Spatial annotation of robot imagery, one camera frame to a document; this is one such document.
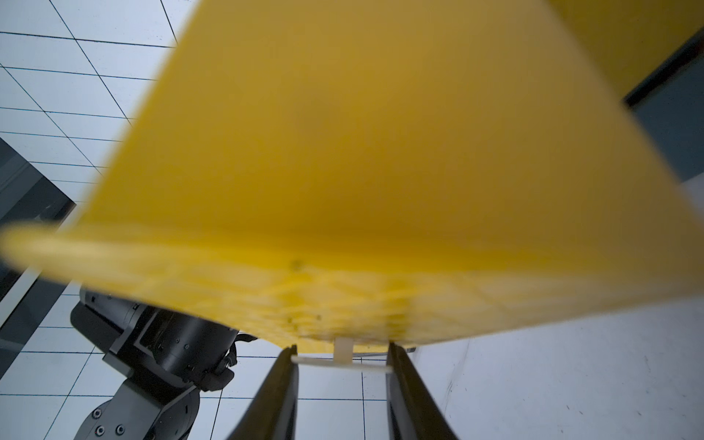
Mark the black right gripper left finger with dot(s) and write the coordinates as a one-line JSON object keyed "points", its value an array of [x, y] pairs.
{"points": [[272, 413]]}

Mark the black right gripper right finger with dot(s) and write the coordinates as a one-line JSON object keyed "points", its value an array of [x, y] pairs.
{"points": [[412, 412]]}

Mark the teal drawer cabinet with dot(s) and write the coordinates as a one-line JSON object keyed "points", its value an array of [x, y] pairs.
{"points": [[669, 106]]}

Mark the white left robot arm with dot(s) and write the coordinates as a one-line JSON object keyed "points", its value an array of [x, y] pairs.
{"points": [[167, 358]]}

